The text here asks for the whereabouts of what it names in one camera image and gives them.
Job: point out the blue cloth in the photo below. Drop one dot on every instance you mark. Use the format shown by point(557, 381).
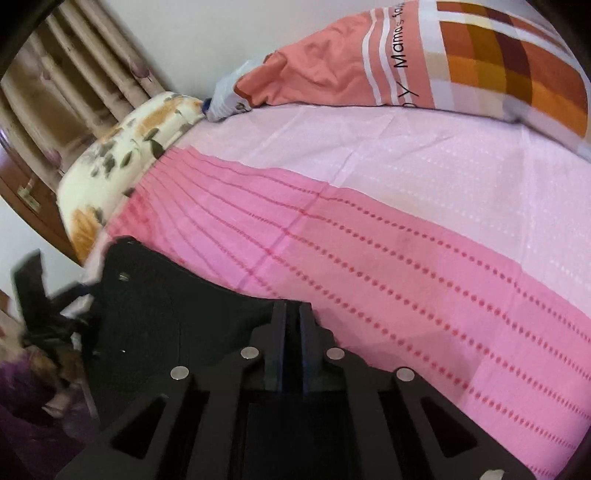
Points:
point(209, 110)

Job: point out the orange patchwork pillow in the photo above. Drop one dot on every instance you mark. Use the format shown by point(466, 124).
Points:
point(332, 60)

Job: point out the purple clothing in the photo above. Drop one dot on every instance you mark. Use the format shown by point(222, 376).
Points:
point(27, 415)

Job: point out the beige patterned curtain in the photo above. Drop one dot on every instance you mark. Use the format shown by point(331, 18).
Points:
point(69, 69)

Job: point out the pink patterned bed sheet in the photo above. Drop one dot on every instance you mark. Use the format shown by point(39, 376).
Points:
point(369, 207)

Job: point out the cream floral blanket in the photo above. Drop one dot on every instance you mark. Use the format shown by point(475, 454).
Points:
point(120, 152)

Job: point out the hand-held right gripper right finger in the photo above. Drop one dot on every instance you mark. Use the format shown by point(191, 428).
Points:
point(306, 355)

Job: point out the black pants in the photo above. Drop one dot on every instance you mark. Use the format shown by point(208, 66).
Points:
point(152, 309)

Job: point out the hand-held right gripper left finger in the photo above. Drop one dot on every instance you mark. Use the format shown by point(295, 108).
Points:
point(278, 355)

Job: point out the brown wooden cabinet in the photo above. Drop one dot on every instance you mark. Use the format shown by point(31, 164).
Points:
point(32, 207)

